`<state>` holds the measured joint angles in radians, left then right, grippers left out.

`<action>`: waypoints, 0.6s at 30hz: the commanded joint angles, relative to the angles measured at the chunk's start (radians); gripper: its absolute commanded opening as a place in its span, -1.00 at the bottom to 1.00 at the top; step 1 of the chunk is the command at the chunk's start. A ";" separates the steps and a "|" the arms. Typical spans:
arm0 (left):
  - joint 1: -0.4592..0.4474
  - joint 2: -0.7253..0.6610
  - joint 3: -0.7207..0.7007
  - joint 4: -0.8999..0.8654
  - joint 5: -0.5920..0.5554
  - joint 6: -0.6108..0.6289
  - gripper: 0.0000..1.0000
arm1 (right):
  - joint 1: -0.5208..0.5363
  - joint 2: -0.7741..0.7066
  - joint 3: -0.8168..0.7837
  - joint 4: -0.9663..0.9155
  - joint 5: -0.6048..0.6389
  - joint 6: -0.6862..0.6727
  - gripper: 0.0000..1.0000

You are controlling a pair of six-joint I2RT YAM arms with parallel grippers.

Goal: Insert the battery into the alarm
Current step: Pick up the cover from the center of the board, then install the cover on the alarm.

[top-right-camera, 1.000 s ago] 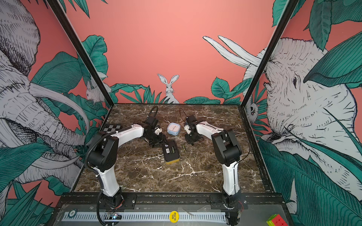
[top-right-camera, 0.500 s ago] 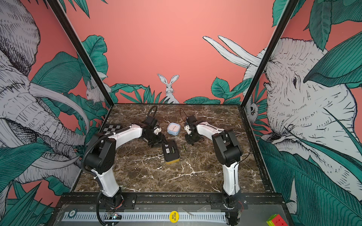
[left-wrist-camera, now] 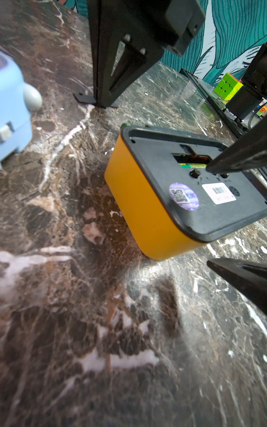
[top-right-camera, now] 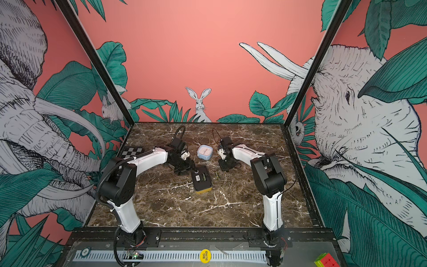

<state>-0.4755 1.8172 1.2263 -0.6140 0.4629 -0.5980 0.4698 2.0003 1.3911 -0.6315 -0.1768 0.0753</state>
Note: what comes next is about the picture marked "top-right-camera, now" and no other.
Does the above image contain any yellow alarm clock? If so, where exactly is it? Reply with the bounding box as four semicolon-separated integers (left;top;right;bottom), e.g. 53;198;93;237
191;165;212;194

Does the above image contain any white slotted cable duct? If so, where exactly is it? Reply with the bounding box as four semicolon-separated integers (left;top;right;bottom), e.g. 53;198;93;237
72;250;267;263

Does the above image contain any blue alarm clock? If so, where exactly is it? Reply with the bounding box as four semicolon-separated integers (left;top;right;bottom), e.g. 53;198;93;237
197;145;213;161

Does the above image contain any checkerboard calibration card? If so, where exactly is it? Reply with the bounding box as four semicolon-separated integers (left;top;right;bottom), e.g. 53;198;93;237
120;146;145;159

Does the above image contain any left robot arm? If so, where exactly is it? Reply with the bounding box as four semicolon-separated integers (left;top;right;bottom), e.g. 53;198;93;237
96;146;197;234

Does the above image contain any small circuit board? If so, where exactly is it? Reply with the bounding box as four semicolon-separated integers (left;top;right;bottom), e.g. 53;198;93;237
125;251;144;260

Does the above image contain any colourful puzzle cube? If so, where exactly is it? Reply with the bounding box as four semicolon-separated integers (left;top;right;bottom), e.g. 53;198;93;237
314;253;340;267

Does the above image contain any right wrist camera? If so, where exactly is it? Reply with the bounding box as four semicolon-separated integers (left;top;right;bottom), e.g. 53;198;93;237
218;136;233;160

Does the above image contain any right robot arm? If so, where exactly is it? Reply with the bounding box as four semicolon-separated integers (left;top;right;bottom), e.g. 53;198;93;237
218;144;287;232

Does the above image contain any yellow big blind chip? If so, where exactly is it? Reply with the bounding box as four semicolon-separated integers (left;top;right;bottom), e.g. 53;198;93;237
200;249;212;264

